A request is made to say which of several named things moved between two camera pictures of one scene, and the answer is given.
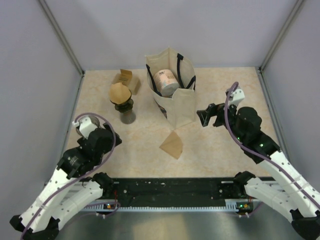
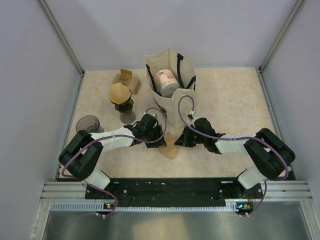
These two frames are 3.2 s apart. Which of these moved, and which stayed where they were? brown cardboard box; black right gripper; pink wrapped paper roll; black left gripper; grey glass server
Moved: black right gripper; black left gripper
Stayed: grey glass server; brown cardboard box; pink wrapped paper roll
